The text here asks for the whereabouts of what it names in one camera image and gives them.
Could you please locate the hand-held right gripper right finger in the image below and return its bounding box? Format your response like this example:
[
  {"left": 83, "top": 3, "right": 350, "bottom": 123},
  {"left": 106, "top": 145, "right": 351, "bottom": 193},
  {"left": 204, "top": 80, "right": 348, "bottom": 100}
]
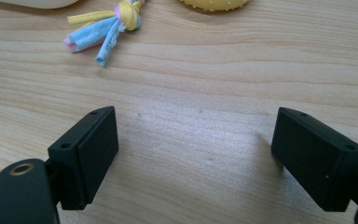
[{"left": 270, "top": 106, "right": 358, "bottom": 213}]

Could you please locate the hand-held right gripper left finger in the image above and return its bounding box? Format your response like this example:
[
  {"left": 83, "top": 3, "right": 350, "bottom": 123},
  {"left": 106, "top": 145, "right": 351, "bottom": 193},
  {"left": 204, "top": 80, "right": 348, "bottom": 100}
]
[{"left": 47, "top": 105, "right": 120, "bottom": 211}]

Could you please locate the white rounded object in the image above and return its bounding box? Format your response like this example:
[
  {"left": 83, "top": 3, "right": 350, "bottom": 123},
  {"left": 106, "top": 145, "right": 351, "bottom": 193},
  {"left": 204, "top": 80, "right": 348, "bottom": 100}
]
[{"left": 0, "top": 0, "right": 80, "bottom": 10}]

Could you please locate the yellow spiky rubber ball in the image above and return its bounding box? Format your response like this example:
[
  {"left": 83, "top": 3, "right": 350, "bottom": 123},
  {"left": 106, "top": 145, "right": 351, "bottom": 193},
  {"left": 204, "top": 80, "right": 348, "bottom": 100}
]
[{"left": 179, "top": 0, "right": 252, "bottom": 13}]

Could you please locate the pastel knotted cloth rope toy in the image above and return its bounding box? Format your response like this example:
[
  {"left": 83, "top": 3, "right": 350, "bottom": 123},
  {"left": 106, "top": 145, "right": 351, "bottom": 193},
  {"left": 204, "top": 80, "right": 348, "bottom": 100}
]
[{"left": 62, "top": 0, "right": 146, "bottom": 68}]

